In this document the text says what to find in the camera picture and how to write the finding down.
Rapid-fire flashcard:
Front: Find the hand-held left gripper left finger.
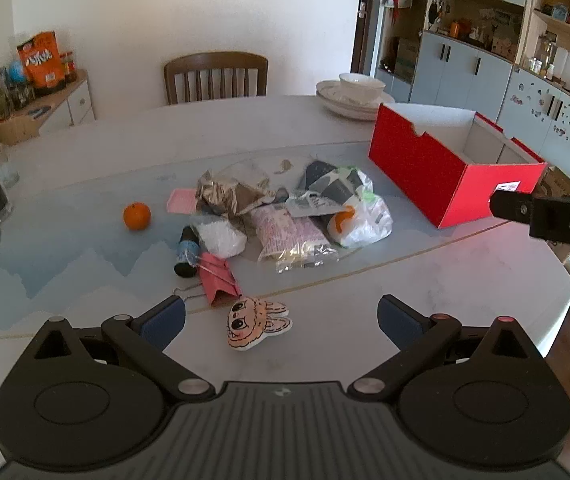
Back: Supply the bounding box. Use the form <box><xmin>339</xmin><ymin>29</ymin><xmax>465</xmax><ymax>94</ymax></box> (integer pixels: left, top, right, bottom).
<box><xmin>35</xmin><ymin>295</ymin><xmax>216</xmax><ymax>403</ymax></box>

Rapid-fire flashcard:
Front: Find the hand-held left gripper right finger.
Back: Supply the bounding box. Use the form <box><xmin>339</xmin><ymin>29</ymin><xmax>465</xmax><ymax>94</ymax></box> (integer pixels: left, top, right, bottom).
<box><xmin>347</xmin><ymin>294</ymin><xmax>540</xmax><ymax>403</ymax></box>

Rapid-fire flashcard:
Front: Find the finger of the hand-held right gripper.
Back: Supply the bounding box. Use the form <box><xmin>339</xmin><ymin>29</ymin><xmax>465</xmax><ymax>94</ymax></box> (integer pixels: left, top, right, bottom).
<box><xmin>489</xmin><ymin>190</ymin><xmax>536</xmax><ymax>222</ymax></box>

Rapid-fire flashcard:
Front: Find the red cardboard box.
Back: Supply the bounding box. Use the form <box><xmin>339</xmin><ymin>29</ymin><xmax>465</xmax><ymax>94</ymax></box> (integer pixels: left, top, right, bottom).
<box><xmin>368</xmin><ymin>102</ymin><xmax>550</xmax><ymax>229</ymax></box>

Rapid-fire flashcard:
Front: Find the white plastic bag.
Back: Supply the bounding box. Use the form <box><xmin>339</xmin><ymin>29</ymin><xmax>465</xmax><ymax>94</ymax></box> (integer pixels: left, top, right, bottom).
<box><xmin>285</xmin><ymin>165</ymin><xmax>394</xmax><ymax>249</ymax></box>

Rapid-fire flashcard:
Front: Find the silver foil packet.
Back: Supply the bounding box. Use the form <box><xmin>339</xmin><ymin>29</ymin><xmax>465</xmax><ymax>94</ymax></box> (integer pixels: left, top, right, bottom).
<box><xmin>195</xmin><ymin>170</ymin><xmax>290</xmax><ymax>219</ymax></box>

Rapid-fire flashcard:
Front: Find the pink patterned packet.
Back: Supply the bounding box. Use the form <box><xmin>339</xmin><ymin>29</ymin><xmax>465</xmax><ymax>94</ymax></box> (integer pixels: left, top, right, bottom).
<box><xmin>250</xmin><ymin>205</ymin><xmax>327</xmax><ymax>261</ymax></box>

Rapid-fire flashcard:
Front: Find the dark grey pouch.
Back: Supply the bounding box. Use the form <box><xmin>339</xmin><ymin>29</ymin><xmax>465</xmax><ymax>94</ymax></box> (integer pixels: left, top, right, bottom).
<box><xmin>299</xmin><ymin>160</ymin><xmax>355</xmax><ymax>202</ymax></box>

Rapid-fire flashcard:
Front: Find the pink folded paper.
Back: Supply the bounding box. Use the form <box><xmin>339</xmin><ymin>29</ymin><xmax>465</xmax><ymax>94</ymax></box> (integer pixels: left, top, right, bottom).
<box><xmin>197</xmin><ymin>252</ymin><xmax>243</xmax><ymax>308</ymax></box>

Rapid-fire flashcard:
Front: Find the dark bottle with blue label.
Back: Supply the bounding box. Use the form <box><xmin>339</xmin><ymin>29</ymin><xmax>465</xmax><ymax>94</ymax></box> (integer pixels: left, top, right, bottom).
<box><xmin>174</xmin><ymin>226</ymin><xmax>201</xmax><ymax>278</ymax></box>

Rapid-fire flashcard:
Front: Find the cartoon animal sticker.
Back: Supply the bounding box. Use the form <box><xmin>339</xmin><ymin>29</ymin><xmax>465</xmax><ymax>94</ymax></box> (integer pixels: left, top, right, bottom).
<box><xmin>227</xmin><ymin>297</ymin><xmax>293</xmax><ymax>352</ymax></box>

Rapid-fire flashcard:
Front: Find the white tissue pack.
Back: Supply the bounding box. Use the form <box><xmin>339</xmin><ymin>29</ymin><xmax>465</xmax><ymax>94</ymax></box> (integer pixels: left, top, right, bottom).
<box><xmin>192</xmin><ymin>220</ymin><xmax>249</xmax><ymax>260</ymax></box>

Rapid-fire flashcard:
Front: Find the orange mandarin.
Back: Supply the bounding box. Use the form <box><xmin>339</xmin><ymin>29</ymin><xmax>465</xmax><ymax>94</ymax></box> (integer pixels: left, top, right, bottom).
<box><xmin>124</xmin><ymin>202</ymin><xmax>151</xmax><ymax>231</ymax></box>

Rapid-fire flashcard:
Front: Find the clear plastic packet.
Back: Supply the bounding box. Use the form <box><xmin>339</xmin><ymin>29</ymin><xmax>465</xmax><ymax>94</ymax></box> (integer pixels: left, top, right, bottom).
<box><xmin>275</xmin><ymin>242</ymin><xmax>340</xmax><ymax>275</ymax></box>

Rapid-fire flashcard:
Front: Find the mandarin in plastic bag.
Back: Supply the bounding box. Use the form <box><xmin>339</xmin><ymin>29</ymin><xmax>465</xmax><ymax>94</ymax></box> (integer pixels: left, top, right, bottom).
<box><xmin>332</xmin><ymin>206</ymin><xmax>357</xmax><ymax>236</ymax></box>

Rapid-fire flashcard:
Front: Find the pink card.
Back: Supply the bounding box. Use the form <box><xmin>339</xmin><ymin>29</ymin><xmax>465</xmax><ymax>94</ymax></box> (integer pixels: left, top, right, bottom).
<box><xmin>166</xmin><ymin>188</ymin><xmax>199</xmax><ymax>214</ymax></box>

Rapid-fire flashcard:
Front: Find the cardboard box on shelf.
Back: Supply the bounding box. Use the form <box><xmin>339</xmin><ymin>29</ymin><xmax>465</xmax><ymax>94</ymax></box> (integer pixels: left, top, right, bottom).
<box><xmin>395</xmin><ymin>37</ymin><xmax>421</xmax><ymax>83</ymax></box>

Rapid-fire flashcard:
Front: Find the white bowl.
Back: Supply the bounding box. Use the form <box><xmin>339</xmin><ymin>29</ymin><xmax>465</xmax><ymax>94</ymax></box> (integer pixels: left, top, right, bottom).
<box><xmin>339</xmin><ymin>73</ymin><xmax>387</xmax><ymax>103</ymax></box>

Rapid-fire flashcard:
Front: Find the white sideboard cabinet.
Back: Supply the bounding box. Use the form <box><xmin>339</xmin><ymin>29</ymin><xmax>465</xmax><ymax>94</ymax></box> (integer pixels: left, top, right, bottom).
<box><xmin>0</xmin><ymin>70</ymin><xmax>97</xmax><ymax>147</ymax></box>

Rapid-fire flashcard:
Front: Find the dark wooden door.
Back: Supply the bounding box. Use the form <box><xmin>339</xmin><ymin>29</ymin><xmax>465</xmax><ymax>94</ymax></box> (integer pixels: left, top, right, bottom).
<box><xmin>350</xmin><ymin>0</ymin><xmax>382</xmax><ymax>79</ymax></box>

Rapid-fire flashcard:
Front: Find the wooden chair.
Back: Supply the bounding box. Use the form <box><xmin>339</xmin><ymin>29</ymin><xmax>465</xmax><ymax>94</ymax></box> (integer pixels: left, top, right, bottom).
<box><xmin>163</xmin><ymin>52</ymin><xmax>269</xmax><ymax>106</ymax></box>

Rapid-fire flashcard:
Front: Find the orange snack bag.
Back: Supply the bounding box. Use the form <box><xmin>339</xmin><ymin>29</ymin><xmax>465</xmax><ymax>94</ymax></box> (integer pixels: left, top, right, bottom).
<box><xmin>16</xmin><ymin>31</ymin><xmax>66</xmax><ymax>93</ymax></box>

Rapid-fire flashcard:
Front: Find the white wall cabinet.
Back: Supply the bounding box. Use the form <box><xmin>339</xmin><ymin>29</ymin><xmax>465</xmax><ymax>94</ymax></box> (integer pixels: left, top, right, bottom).
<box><xmin>409</xmin><ymin>0</ymin><xmax>570</xmax><ymax>201</ymax></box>

